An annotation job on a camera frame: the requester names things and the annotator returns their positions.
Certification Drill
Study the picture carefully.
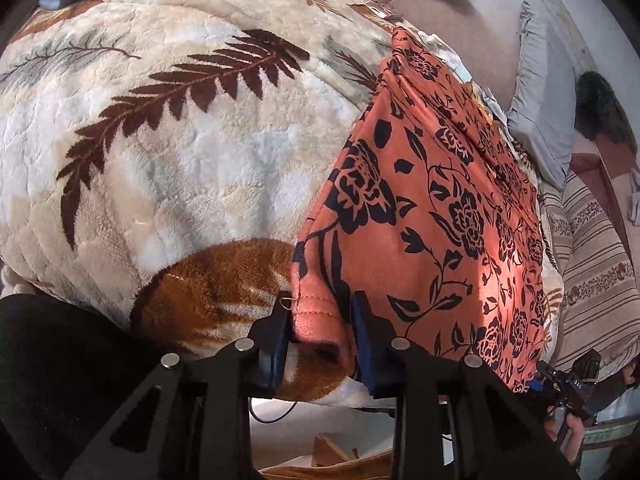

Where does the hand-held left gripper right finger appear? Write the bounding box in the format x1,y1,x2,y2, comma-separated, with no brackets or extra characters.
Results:
350,290,581,480

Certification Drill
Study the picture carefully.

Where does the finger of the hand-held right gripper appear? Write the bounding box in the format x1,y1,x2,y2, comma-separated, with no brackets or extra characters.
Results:
527,367,556,397

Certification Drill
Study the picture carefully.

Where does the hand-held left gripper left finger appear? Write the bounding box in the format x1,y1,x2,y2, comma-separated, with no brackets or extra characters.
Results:
62,300,296,480

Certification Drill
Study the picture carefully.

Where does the orange floral garment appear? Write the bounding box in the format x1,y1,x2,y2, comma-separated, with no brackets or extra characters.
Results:
290,27,548,396

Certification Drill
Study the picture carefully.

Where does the person's right hand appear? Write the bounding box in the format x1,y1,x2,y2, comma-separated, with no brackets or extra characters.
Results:
544,407,587,468

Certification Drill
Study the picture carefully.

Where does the wooden block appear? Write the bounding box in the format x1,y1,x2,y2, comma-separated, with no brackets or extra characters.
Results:
312,435,361,467

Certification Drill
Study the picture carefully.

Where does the striped floral bedsheet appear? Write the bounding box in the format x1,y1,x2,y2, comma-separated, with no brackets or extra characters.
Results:
537,170,640,381

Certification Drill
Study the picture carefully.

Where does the leaf print fleece blanket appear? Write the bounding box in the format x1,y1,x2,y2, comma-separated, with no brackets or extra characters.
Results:
0,0,566,408

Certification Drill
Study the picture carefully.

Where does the dark furry cloth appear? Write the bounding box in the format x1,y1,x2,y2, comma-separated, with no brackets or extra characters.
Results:
574,71,640,153

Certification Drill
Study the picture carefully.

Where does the light grey pillow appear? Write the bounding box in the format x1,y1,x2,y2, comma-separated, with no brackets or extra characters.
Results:
505,2,583,188

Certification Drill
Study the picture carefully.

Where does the black cable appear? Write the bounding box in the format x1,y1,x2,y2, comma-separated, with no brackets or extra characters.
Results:
248,397,301,423

